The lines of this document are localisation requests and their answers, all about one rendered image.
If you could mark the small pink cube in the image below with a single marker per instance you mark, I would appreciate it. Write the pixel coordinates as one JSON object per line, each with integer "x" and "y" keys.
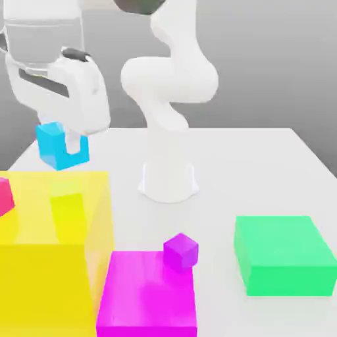
{"x": 5, "y": 196}

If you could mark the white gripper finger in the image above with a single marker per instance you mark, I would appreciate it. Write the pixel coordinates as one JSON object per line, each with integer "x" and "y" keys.
{"x": 72, "y": 142}

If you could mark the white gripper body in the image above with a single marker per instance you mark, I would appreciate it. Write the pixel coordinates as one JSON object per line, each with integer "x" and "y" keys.
{"x": 84, "y": 100}

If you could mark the small blue cube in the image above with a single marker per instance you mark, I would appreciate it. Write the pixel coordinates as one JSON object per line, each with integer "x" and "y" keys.
{"x": 51, "y": 147}

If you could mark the small yellow cube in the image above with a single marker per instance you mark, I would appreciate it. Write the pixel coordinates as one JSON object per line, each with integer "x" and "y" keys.
{"x": 69, "y": 218}

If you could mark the large magenta box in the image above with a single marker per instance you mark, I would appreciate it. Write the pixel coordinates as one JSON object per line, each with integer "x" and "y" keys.
{"x": 147, "y": 297}

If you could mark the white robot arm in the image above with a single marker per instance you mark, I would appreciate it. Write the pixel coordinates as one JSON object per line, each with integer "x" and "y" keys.
{"x": 171, "y": 79}

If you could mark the large green box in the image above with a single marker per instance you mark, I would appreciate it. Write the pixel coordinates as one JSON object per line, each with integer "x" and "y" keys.
{"x": 284, "y": 252}

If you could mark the large yellow box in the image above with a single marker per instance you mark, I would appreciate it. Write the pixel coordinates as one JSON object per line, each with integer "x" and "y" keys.
{"x": 39, "y": 284}

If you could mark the small purple cube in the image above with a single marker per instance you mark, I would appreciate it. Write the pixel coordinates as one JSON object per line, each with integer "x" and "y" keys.
{"x": 181, "y": 252}

